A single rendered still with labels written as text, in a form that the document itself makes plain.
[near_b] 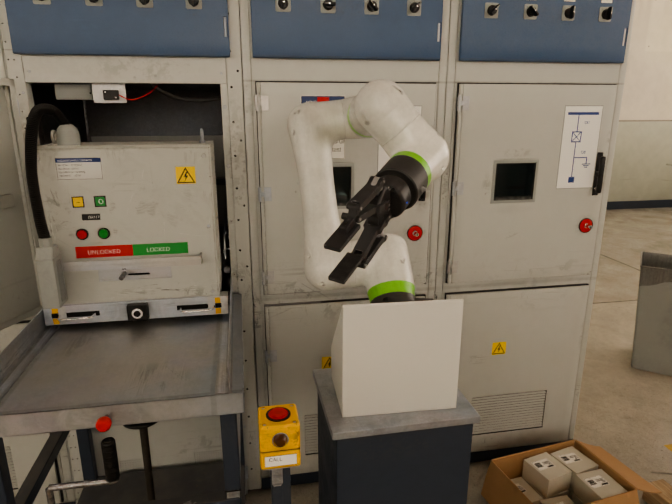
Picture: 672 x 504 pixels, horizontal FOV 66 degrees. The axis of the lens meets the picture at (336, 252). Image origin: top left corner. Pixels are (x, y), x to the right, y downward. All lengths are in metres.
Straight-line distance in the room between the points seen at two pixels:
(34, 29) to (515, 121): 1.58
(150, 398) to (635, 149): 8.20
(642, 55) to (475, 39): 6.94
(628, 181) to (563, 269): 6.70
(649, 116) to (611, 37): 6.77
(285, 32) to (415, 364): 1.10
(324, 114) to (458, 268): 0.88
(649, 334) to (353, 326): 2.50
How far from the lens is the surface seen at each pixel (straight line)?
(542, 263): 2.20
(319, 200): 1.42
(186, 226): 1.63
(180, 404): 1.32
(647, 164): 9.07
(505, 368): 2.31
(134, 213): 1.65
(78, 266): 1.68
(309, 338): 1.98
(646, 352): 3.57
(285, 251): 1.85
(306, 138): 1.45
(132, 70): 1.83
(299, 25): 1.81
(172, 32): 1.80
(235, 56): 1.81
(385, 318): 1.26
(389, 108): 1.04
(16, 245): 1.94
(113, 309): 1.73
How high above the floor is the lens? 1.50
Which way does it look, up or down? 16 degrees down
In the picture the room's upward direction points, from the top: straight up
